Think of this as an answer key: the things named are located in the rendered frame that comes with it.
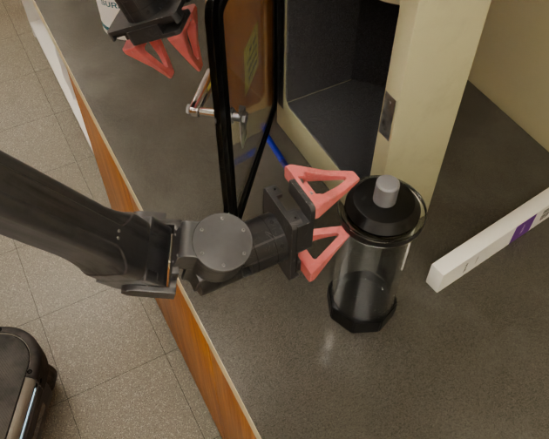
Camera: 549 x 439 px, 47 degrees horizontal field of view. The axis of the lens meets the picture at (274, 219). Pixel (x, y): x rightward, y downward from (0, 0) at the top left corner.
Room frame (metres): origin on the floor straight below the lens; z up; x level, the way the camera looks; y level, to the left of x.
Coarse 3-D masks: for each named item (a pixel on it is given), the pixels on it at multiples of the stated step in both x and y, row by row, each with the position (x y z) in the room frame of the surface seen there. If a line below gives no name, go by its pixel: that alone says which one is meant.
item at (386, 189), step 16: (384, 176) 0.50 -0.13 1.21; (352, 192) 0.50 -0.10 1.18; (368, 192) 0.50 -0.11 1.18; (384, 192) 0.48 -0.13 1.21; (400, 192) 0.50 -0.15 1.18; (352, 208) 0.48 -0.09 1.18; (368, 208) 0.47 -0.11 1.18; (384, 208) 0.47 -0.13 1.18; (400, 208) 0.47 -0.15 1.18; (416, 208) 0.48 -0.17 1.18; (368, 224) 0.45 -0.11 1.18; (384, 224) 0.45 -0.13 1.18; (400, 224) 0.45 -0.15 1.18
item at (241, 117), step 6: (240, 108) 0.62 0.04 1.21; (234, 114) 0.61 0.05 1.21; (240, 114) 0.60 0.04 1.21; (246, 114) 0.61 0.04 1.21; (234, 120) 0.61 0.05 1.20; (240, 120) 0.60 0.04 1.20; (246, 120) 0.61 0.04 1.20; (240, 126) 0.61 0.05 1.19; (246, 126) 0.62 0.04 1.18; (240, 132) 0.61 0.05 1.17; (246, 132) 0.62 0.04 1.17; (246, 138) 0.62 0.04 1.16
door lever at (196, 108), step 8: (208, 72) 0.69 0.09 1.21; (208, 80) 0.68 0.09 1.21; (200, 88) 0.66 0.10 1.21; (208, 88) 0.66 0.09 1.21; (200, 96) 0.64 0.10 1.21; (208, 96) 0.66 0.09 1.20; (192, 104) 0.63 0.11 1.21; (200, 104) 0.63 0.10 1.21; (192, 112) 0.62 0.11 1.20; (200, 112) 0.62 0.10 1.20; (208, 112) 0.62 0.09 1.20
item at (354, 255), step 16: (368, 176) 0.54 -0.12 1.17; (416, 192) 0.51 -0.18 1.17; (352, 224) 0.46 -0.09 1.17; (416, 224) 0.46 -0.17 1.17; (352, 240) 0.46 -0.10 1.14; (384, 240) 0.44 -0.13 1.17; (400, 240) 0.44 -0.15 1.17; (336, 256) 0.49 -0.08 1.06; (352, 256) 0.45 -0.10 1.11; (368, 256) 0.44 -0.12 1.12; (384, 256) 0.44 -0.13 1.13; (400, 256) 0.45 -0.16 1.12; (336, 272) 0.47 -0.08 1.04; (352, 272) 0.45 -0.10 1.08; (368, 272) 0.44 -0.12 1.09; (384, 272) 0.44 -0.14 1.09; (400, 272) 0.46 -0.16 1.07; (336, 288) 0.47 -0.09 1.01; (352, 288) 0.45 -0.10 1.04; (368, 288) 0.44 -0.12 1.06; (384, 288) 0.44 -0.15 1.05; (336, 304) 0.46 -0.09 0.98; (352, 304) 0.44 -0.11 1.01; (368, 304) 0.44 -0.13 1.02; (384, 304) 0.44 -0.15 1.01; (368, 320) 0.44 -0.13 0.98
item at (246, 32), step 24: (240, 0) 0.67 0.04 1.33; (264, 0) 0.79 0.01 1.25; (240, 24) 0.67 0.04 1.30; (264, 24) 0.79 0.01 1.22; (240, 48) 0.66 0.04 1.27; (264, 48) 0.79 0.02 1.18; (240, 72) 0.66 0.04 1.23; (264, 72) 0.79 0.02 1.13; (216, 96) 0.57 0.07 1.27; (240, 96) 0.65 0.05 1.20; (264, 96) 0.78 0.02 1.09; (216, 120) 0.57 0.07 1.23; (264, 120) 0.78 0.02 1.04; (240, 144) 0.64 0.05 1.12; (240, 168) 0.63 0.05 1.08; (240, 192) 0.63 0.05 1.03
